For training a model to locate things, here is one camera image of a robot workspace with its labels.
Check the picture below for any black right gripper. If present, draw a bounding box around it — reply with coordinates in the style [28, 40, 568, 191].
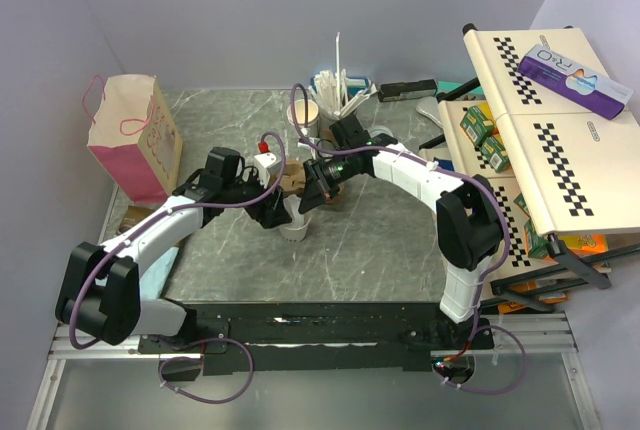
[299, 151, 357, 214]

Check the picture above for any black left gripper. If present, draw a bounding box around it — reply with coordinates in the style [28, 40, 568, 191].
[223, 166, 292, 228]

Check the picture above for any brown pulp cup carrier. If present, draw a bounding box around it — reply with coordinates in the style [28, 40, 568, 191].
[272, 162, 346, 204]

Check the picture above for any white paper cup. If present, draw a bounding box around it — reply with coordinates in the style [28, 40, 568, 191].
[278, 195, 309, 243]

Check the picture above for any grey straw holder cup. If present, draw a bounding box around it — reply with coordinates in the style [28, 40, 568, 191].
[318, 108, 341, 142]

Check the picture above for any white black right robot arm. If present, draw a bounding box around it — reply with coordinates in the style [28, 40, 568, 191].
[298, 115, 508, 349]

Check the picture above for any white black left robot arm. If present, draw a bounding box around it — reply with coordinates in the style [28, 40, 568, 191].
[54, 147, 292, 352]

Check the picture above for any stack of white paper cups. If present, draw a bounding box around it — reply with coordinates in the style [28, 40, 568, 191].
[286, 99, 320, 138]

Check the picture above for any tall wrapped straw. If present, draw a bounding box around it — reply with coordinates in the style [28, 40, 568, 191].
[335, 31, 343, 109]

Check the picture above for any bundle of wrapped straws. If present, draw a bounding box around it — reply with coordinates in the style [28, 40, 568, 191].
[309, 81, 377, 119]

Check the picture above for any blue white box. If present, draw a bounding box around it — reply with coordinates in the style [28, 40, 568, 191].
[310, 71, 372, 98]

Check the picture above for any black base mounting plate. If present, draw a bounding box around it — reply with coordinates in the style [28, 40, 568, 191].
[138, 302, 494, 376]

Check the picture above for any brown blue snack packet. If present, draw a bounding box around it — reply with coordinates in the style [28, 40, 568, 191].
[116, 205, 183, 301]

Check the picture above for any black rectangular box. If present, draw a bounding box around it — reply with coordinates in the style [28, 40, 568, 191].
[377, 79, 437, 102]

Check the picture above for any pink white paper bag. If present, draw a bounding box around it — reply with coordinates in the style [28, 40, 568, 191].
[85, 74, 183, 204]

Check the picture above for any green box upper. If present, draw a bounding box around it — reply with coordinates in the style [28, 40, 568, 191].
[460, 102, 497, 148]

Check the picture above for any green box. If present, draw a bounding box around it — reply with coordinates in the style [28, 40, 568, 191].
[481, 134, 510, 173]
[460, 102, 497, 148]

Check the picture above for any green box lower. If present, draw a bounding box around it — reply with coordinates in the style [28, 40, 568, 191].
[481, 134, 510, 173]

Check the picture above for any green orange juice carton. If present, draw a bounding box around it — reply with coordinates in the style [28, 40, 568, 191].
[523, 219, 551, 260]

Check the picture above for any cream checkered folding board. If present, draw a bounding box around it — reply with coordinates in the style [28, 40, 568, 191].
[421, 24, 639, 289]

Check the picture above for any purple white R&O box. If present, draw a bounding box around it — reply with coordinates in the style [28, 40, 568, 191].
[518, 45, 634, 120]

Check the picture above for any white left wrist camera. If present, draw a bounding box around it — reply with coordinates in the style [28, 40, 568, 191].
[253, 141, 282, 188]

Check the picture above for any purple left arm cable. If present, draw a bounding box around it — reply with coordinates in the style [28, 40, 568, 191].
[67, 130, 287, 404]

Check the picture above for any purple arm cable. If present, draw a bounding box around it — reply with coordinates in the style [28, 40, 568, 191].
[67, 130, 287, 404]
[290, 82, 527, 395]

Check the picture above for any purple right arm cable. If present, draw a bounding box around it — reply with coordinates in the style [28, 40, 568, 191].
[290, 82, 527, 395]

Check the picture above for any aluminium rail frame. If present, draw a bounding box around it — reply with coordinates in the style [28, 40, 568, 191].
[28, 315, 602, 429]

